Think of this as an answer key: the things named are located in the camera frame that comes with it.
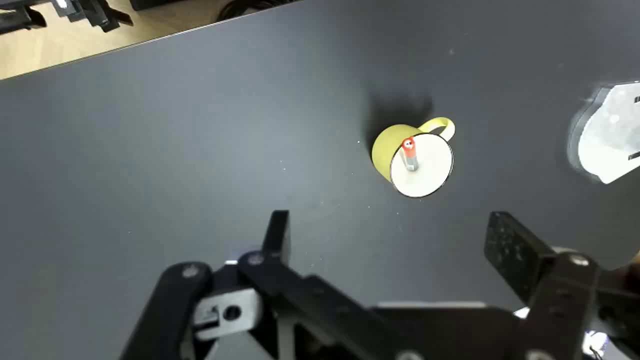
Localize red grey marker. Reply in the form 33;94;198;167
399;135;421;174

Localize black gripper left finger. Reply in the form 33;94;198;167
118;208;402;360

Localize yellow mug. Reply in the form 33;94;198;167
370;115;458;199

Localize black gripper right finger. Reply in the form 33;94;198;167
483;210;640;360

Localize black stand legs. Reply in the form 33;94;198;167
0;0;135;36

